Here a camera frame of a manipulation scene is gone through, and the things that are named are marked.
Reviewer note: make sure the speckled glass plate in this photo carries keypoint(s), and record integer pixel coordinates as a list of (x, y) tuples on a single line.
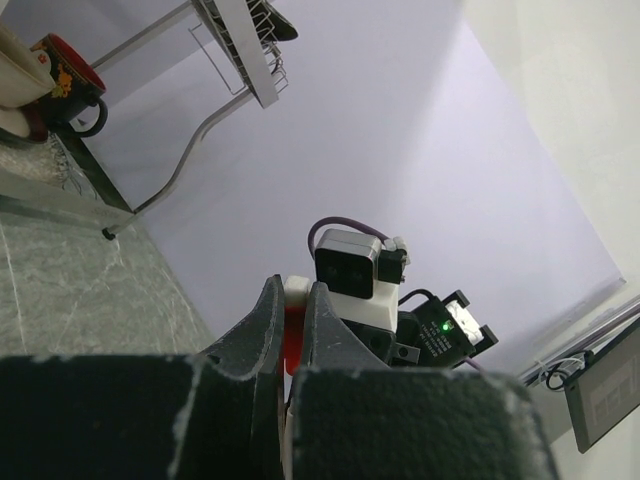
[(47, 163)]

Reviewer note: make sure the beige ceramic bowl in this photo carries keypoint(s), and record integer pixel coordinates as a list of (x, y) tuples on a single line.
[(23, 77)]

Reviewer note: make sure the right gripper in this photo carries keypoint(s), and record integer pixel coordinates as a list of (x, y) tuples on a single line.
[(384, 345)]

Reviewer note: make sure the brown rimmed plate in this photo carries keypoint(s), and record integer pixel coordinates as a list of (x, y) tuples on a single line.
[(22, 128)]

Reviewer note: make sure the dark red mug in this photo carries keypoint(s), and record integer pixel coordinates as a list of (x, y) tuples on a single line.
[(77, 86)]

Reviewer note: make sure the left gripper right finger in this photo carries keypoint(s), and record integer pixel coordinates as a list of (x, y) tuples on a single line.
[(356, 418)]

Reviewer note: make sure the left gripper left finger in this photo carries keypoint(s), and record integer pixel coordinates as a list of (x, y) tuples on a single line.
[(216, 414)]

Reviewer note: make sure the metal dish rack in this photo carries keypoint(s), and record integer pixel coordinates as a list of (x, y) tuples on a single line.
[(153, 119)]

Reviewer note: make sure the dark blue wavy dish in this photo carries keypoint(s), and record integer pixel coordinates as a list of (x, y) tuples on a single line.
[(269, 23)]

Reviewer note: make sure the red marker cap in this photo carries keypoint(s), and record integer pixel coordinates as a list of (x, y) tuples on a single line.
[(296, 289)]

